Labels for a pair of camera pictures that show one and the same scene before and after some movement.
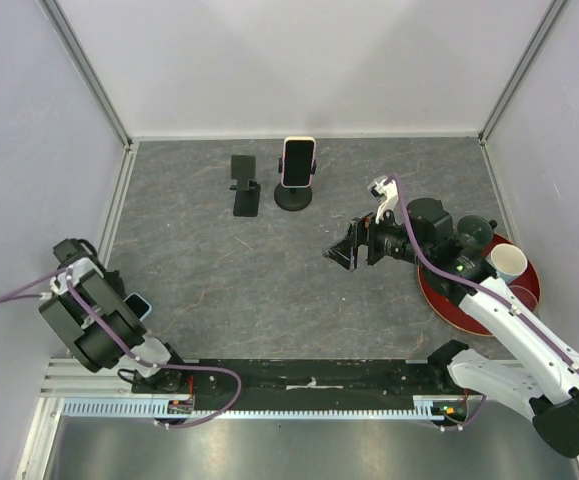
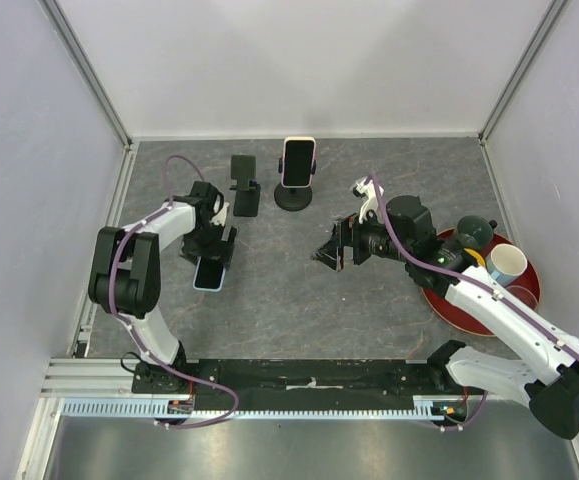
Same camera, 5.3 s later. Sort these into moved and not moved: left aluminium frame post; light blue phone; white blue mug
Moved: light blue phone
Not moved: left aluminium frame post; white blue mug
